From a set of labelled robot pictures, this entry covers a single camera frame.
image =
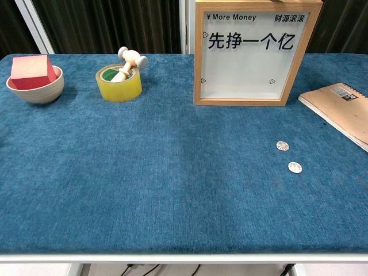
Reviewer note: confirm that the silver coin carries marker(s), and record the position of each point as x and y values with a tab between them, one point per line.
282	145
295	167

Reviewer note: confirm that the blue table cloth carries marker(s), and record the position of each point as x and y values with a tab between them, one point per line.
143	172

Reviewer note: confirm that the yellow tape roll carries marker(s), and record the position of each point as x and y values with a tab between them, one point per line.
120	90

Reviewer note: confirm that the small wooden toy hammer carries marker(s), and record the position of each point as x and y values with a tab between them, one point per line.
130	59

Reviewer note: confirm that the black pleated curtain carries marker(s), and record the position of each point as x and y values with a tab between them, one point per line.
11	28
348	26
115	26

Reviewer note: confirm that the beige ribbed bowl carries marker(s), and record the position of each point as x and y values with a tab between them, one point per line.
43	92

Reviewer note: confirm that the brown spiral notebook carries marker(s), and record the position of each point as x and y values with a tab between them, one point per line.
345	115

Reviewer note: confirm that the red cube block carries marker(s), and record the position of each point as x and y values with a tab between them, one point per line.
28	69

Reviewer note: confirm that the white table leg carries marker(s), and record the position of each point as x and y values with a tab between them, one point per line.
75	270
298	270

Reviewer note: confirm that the wooden frame money box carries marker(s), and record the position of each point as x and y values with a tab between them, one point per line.
244	69

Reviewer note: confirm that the white partition post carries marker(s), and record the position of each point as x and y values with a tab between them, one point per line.
36	28
191	28

